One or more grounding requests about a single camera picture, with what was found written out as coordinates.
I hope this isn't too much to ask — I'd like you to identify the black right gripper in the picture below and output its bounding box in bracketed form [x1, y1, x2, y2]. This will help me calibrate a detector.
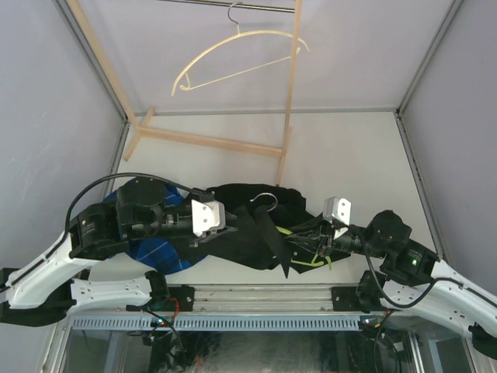
[283, 210, 386, 259]

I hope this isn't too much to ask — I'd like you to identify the green plastic hanger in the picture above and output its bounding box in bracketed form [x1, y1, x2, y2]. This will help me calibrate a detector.
[249, 192, 333, 274]

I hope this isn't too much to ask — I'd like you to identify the black button shirt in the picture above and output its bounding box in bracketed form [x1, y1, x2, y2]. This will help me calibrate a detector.
[179, 183, 350, 270]

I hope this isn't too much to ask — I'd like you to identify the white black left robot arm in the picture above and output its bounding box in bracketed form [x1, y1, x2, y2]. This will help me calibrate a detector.
[1, 173, 234, 327]

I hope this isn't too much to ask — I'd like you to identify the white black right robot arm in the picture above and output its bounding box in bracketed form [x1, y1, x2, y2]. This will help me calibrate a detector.
[279, 210, 496, 358]

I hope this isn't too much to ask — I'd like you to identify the blue plaid shirt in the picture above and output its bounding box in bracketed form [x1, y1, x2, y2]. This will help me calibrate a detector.
[104, 177, 205, 274]

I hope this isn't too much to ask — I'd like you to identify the beige plastic hanger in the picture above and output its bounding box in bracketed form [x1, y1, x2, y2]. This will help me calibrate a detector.
[169, 1, 314, 98]

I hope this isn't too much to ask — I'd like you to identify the metal hanging rod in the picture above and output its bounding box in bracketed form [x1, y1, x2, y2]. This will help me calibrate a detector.
[163, 0, 295, 13]

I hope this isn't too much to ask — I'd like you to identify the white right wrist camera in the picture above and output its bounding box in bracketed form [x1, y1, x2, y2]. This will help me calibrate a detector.
[322, 197, 352, 239]

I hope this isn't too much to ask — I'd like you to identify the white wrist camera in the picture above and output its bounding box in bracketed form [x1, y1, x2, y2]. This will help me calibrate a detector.
[191, 200, 226, 237]
[322, 197, 352, 239]

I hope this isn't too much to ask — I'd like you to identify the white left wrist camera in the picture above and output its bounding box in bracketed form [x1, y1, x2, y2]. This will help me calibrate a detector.
[191, 200, 226, 237]

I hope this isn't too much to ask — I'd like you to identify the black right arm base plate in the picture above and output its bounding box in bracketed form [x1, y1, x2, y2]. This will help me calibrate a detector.
[331, 286, 385, 313]

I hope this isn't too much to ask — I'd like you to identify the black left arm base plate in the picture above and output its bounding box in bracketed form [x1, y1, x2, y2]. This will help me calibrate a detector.
[127, 284, 196, 312]

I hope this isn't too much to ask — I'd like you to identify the aluminium extrusion rail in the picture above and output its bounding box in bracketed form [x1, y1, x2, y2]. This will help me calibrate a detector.
[56, 282, 478, 315]

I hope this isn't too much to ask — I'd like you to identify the black left camera cable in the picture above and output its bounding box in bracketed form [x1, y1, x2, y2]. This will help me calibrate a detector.
[64, 173, 207, 234]

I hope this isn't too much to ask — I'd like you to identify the black camera cable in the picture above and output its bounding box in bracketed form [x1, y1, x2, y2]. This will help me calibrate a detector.
[64, 173, 207, 234]
[349, 225, 440, 310]

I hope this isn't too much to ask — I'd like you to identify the black right camera cable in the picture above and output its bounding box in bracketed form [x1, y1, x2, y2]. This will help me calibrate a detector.
[349, 225, 440, 310]

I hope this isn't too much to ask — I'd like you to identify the wooden clothes rack frame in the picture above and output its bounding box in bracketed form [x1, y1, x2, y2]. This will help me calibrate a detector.
[67, 0, 303, 185]

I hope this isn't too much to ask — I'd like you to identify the blue slotted cable duct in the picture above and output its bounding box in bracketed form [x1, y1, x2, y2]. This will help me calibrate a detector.
[71, 315, 361, 332]

